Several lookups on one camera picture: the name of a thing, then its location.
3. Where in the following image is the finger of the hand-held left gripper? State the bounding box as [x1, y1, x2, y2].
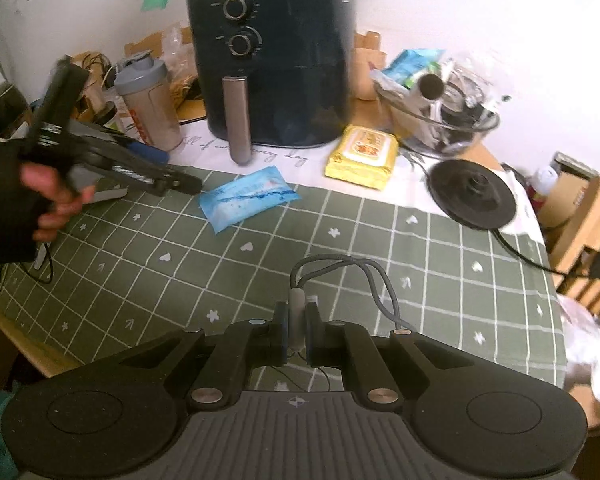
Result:
[105, 135, 170, 163]
[87, 152, 203, 196]

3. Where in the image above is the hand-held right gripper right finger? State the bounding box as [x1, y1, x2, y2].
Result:
[305, 302, 481, 411]

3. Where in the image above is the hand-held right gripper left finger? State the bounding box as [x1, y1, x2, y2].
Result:
[115, 302, 291, 411]

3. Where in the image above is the grey charging cable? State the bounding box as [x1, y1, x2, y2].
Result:
[289, 255, 413, 356]

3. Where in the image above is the blue wet wipes packet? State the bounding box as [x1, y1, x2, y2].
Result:
[198, 166, 301, 235]

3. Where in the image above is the person's left hand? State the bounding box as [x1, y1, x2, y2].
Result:
[17, 162, 97, 243]

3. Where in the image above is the shaker bottle with grey lid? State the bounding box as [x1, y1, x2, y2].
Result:
[112, 51, 185, 153]

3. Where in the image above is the green canister with black lid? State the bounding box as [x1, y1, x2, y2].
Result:
[100, 102, 131, 136]

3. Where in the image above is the green checked tablecloth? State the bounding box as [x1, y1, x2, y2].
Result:
[0, 130, 568, 396]

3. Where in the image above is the clear plastic bag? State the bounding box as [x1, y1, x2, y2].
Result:
[162, 25, 201, 101]

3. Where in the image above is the black air fryer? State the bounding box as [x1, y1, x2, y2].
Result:
[186, 0, 357, 166]

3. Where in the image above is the yellow wipes pack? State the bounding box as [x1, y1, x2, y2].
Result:
[324, 125, 400, 192]

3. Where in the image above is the black kettle base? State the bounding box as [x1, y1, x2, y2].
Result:
[426, 160, 596, 278]

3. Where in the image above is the glass bowl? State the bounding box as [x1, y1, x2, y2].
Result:
[372, 52, 501, 158]

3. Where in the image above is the white tube with dark end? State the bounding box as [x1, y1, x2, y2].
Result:
[410, 72, 446, 108]

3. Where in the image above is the wooden chair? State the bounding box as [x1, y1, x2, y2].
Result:
[555, 260, 600, 311]

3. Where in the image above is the white bottle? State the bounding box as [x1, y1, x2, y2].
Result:
[526, 165, 561, 211]

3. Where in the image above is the blue green packet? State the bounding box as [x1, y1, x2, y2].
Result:
[382, 49, 446, 92]

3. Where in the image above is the crumpled white plastic bag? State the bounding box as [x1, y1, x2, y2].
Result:
[557, 295, 600, 436]

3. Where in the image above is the small cardboard box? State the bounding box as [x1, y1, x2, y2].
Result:
[535, 151, 600, 271]

